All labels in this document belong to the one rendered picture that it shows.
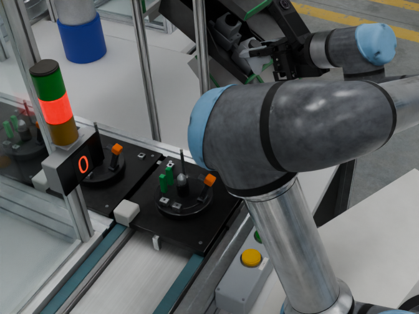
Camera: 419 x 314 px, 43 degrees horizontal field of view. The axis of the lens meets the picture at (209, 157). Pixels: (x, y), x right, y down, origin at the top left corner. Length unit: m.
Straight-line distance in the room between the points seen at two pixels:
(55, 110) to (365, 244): 0.78
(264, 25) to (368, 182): 1.50
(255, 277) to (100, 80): 1.06
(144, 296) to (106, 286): 0.09
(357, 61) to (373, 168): 1.85
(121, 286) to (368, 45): 0.70
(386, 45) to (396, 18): 3.24
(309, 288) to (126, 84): 1.22
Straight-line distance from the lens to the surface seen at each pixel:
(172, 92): 1.81
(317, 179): 1.46
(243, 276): 1.12
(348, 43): 1.01
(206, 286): 1.11
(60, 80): 0.94
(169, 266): 1.20
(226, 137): 0.66
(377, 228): 1.37
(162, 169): 1.34
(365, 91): 0.66
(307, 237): 0.79
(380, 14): 4.28
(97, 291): 1.19
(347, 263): 1.29
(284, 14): 1.12
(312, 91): 0.63
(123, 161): 1.35
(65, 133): 0.99
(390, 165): 2.86
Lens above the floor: 1.87
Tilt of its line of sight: 41 degrees down
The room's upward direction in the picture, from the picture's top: 4 degrees counter-clockwise
